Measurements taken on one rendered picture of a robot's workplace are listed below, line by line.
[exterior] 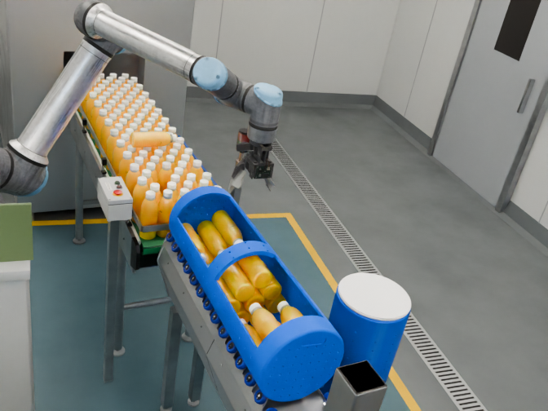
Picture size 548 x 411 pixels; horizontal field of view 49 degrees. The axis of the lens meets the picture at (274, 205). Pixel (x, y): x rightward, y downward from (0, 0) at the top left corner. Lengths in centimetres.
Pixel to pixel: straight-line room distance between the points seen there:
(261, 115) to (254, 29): 500
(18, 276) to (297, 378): 95
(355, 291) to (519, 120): 361
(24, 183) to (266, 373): 110
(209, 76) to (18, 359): 124
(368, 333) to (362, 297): 14
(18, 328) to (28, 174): 53
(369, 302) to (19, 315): 123
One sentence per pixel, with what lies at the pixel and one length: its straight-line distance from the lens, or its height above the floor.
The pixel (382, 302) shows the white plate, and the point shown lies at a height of 104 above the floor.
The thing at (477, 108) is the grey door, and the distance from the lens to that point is 605.
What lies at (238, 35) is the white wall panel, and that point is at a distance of 676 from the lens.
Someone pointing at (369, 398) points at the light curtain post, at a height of 168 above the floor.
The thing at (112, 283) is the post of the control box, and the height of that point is 62.
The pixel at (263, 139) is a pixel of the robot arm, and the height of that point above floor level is 163.
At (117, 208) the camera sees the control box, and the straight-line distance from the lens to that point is 251.
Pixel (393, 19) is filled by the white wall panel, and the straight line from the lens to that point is 746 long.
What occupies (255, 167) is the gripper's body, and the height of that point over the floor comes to 153.
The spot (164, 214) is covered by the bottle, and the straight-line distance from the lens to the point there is 257.
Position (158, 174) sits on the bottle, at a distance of 281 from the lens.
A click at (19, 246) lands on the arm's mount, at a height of 116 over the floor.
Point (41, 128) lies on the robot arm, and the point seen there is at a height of 144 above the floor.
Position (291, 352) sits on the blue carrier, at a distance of 176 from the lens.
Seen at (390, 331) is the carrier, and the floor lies 98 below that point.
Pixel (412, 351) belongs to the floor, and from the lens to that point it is 378.
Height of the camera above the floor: 234
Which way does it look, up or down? 29 degrees down
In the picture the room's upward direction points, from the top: 11 degrees clockwise
